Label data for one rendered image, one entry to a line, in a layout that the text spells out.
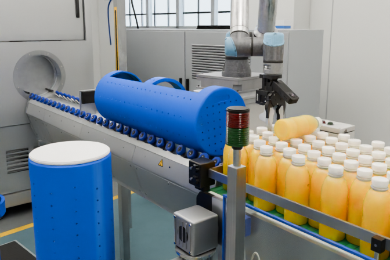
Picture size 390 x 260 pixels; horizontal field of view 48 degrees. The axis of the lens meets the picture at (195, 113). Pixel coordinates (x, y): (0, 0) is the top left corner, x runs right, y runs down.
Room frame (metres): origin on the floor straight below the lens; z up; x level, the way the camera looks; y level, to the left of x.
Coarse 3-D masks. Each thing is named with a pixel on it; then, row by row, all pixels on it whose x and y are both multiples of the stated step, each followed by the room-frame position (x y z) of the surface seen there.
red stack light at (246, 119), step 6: (228, 114) 1.12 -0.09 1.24; (234, 114) 1.11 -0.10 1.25; (240, 114) 1.11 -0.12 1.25; (246, 114) 1.11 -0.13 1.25; (228, 120) 1.12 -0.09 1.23; (234, 120) 1.11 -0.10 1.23; (240, 120) 1.11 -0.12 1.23; (246, 120) 1.12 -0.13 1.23; (228, 126) 1.12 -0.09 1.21; (234, 126) 1.11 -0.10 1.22; (240, 126) 1.11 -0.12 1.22; (246, 126) 1.12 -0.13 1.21
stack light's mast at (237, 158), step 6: (228, 108) 1.13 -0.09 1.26; (234, 108) 1.13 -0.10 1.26; (240, 108) 1.13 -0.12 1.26; (246, 108) 1.13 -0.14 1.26; (234, 150) 1.13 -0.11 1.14; (240, 150) 1.13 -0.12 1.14; (234, 156) 1.13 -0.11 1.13; (240, 156) 1.13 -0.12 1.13; (234, 162) 1.13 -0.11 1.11; (240, 162) 1.13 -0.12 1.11
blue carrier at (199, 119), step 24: (120, 72) 2.35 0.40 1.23; (96, 96) 2.29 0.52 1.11; (120, 96) 2.10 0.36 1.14; (144, 96) 1.95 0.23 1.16; (168, 96) 1.82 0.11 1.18; (192, 96) 1.72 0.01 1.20; (216, 96) 1.70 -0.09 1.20; (240, 96) 1.78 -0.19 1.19; (120, 120) 2.15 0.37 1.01; (144, 120) 1.93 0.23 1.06; (168, 120) 1.77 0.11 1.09; (192, 120) 1.65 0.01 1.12; (216, 120) 1.70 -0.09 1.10; (192, 144) 1.69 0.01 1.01; (216, 144) 1.70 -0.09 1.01
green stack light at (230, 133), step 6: (228, 132) 1.12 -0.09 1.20; (234, 132) 1.11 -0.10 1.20; (240, 132) 1.11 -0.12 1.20; (246, 132) 1.12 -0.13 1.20; (228, 138) 1.12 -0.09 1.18; (234, 138) 1.11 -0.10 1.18; (240, 138) 1.11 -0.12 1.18; (246, 138) 1.12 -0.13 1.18; (228, 144) 1.12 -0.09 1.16; (234, 144) 1.11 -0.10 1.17; (240, 144) 1.11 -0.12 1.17; (246, 144) 1.12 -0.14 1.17
